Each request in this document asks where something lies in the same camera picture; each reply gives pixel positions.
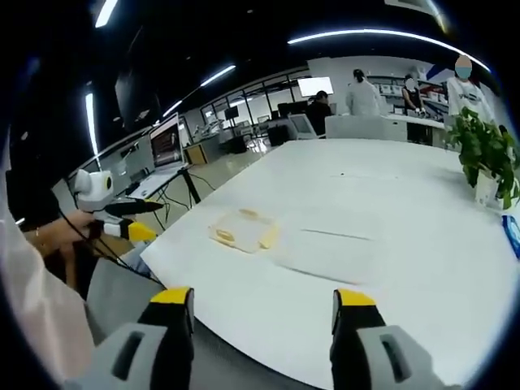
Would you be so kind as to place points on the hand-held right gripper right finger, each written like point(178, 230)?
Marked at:
point(365, 357)

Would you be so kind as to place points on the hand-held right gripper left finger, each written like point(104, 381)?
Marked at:
point(134, 357)

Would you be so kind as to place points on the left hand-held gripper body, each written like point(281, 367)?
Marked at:
point(92, 189)

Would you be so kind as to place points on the person's left hand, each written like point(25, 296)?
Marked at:
point(79, 228)

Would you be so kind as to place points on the ceiling strip light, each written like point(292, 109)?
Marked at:
point(386, 35)
point(218, 75)
point(91, 122)
point(106, 13)

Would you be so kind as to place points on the open silver laptop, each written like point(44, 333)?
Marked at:
point(164, 148)

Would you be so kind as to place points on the person's light shirt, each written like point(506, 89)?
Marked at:
point(36, 308)

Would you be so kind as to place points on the white kiosk terminal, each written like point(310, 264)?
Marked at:
point(301, 126)

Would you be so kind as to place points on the blue white packet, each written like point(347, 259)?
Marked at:
point(512, 235)

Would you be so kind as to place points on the white counter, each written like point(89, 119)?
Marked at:
point(365, 128)

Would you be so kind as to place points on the green potted plant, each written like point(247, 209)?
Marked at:
point(485, 150)

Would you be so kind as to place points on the bright wall screen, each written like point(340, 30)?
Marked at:
point(315, 86)

